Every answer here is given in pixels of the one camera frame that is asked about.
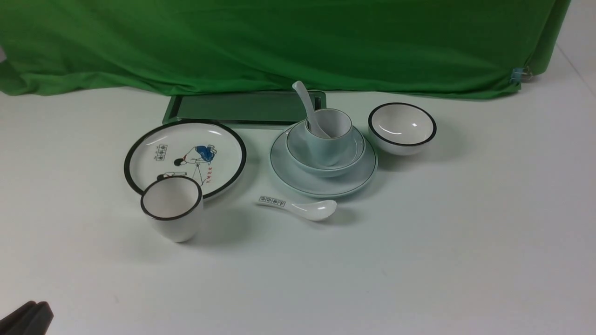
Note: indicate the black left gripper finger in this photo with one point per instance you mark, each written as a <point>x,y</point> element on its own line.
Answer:
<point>19,319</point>

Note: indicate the pale blue plate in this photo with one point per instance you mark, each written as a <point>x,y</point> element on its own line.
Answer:
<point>287,172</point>

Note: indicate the pale blue cup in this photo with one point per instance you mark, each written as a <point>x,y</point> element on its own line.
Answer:
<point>328,149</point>

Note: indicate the black-rimmed white bowl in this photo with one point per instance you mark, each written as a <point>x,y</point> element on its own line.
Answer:
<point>401,128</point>

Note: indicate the black-rimmed illustrated plate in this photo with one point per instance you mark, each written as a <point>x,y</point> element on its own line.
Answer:
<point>210,153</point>

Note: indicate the white spoon with characters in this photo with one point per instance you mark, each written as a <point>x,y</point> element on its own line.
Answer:
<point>315,212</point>

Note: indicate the plain white spoon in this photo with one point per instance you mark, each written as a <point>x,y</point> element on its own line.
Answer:
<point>302,92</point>

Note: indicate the pale blue bowl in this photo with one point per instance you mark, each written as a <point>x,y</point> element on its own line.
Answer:
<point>296,147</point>

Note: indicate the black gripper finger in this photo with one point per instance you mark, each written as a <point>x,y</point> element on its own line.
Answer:
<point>43,318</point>

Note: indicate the blue binder clip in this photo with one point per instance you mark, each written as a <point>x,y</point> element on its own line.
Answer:
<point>520,75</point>

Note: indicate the black-rimmed white cup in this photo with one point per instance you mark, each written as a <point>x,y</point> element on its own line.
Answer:
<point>174,206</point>

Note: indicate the green backdrop cloth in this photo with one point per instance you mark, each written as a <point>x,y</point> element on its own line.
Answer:
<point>438,48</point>

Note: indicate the green rectangular tray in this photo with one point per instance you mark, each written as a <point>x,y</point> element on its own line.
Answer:
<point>258,108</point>

